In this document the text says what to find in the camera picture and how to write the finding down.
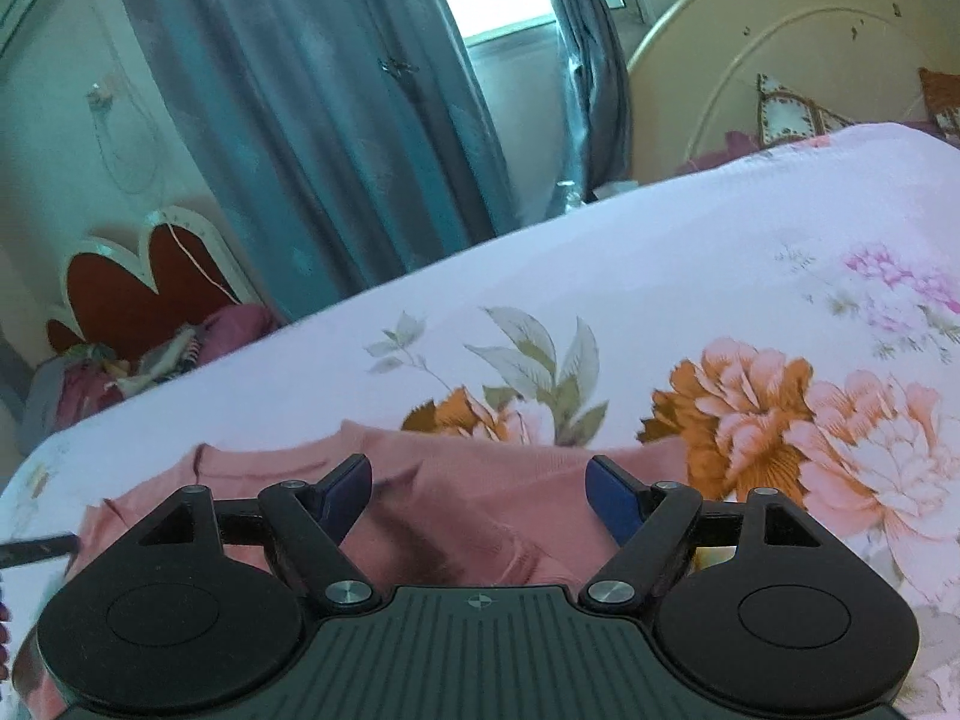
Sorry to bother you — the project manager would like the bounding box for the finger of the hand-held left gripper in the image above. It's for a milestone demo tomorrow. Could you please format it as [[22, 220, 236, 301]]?
[[0, 532, 80, 571]]

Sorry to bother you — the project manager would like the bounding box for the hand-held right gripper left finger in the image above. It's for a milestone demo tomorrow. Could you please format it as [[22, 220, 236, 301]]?
[[112, 454, 383, 612]]

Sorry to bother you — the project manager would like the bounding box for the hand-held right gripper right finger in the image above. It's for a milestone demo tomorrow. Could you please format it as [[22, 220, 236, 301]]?
[[581, 454, 848, 611]]

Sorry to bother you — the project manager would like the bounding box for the pink long-sleeved sweater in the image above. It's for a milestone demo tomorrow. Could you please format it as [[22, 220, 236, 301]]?
[[11, 422, 695, 720]]

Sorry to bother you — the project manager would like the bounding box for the pile of clothes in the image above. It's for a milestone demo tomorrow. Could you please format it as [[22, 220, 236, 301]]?
[[21, 304, 284, 452]]

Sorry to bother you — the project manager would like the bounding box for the floral white bed sheet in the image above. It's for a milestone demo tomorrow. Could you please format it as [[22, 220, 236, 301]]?
[[0, 120, 960, 720]]

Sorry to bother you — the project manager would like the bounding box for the red scalloped headboard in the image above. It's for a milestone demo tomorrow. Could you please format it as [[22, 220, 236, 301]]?
[[45, 202, 250, 362]]

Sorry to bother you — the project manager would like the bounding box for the wide blue curtain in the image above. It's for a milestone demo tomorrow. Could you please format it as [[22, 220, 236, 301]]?
[[105, 0, 520, 320]]

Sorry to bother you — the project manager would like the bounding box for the tied blue curtain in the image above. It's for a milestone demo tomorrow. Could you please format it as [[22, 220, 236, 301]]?
[[516, 0, 632, 205]]

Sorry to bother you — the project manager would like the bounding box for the white patterned pillow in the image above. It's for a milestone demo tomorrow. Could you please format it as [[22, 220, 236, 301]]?
[[754, 73, 857, 148]]

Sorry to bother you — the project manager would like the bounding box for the cream round headboard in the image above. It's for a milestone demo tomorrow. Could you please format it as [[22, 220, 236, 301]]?
[[626, 0, 960, 182]]

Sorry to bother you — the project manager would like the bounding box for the orange patterned pillow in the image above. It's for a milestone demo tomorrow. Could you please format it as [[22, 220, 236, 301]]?
[[919, 66, 960, 145]]

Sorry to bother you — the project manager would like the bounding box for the white air conditioner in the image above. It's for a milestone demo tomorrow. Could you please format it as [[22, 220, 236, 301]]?
[[0, 0, 77, 57]]

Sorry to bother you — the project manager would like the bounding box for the white hanging cable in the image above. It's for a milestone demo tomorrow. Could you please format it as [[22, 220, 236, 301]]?
[[90, 0, 242, 307]]

